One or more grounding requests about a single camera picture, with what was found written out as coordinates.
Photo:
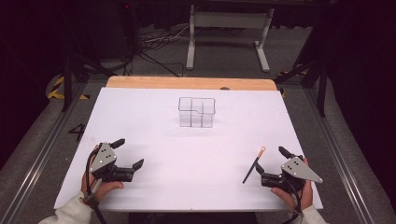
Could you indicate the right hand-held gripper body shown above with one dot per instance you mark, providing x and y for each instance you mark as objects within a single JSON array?
[{"x": 295, "y": 170}]

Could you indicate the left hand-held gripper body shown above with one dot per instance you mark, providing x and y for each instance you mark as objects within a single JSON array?
[{"x": 104, "y": 157}]

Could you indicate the black brush with orange tip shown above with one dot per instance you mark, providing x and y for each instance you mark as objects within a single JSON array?
[{"x": 253, "y": 165}]

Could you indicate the clear plastic divided container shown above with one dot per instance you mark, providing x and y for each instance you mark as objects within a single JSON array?
[{"x": 196, "y": 112}]

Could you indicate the person's right hand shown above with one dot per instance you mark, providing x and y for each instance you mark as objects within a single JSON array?
[{"x": 288, "y": 199}]

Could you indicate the person's left hand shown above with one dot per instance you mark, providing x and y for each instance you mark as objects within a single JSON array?
[{"x": 102, "y": 189}]

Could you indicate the white board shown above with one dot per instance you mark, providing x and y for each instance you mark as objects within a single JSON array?
[{"x": 193, "y": 155}]

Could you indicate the black stand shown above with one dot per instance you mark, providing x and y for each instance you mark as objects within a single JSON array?
[
  {"x": 322, "y": 87},
  {"x": 67, "y": 84}
]

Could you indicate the yellow black hazard tape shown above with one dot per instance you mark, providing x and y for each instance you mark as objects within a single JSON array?
[{"x": 55, "y": 88}]

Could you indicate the wooden table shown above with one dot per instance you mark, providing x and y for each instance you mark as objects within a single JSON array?
[{"x": 186, "y": 83}]

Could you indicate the black equipment tower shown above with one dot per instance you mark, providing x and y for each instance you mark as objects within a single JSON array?
[{"x": 128, "y": 28}]

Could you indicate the metal floor rail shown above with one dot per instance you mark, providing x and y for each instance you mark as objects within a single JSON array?
[
  {"x": 40, "y": 155},
  {"x": 339, "y": 155}
]

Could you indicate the white metal desk frame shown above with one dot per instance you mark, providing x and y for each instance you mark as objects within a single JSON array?
[{"x": 230, "y": 20}]

